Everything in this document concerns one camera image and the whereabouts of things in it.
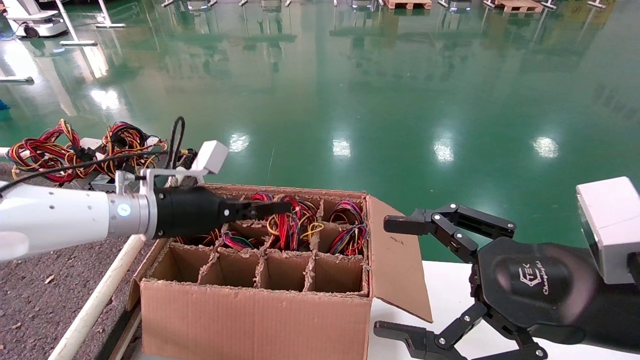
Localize brown cardboard box with dividers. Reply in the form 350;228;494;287
127;183;434;360

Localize black cable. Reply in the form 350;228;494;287
0;116;187;193

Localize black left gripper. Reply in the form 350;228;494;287
152;186;294;239

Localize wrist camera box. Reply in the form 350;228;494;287
191;140;230;176
576;176;640;286

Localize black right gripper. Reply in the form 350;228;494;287
373;202;600;360

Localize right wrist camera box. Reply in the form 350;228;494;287
576;176;640;286

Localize wooden pallet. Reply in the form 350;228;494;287
492;0;544;14
384;0;433;11

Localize grey speckled felt mat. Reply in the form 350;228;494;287
0;162;151;360

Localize white wheeled robot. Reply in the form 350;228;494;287
2;0;68;39

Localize silver camera bracket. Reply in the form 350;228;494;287
115;167;207;197

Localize wires inside cardboard box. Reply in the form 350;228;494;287
175;231;222;247

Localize long white rail pipe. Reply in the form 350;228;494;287
47;234;148;360

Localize white table leg with foot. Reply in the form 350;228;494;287
54;0;98;47
95;0;127;29

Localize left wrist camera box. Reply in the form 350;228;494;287
191;140;230;176

